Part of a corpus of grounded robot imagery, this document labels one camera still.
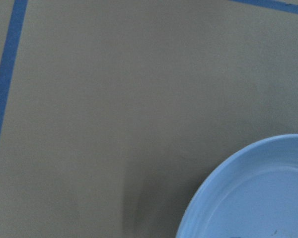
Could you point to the blue ceramic plate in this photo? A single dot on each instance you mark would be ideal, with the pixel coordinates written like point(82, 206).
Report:
point(252, 194)

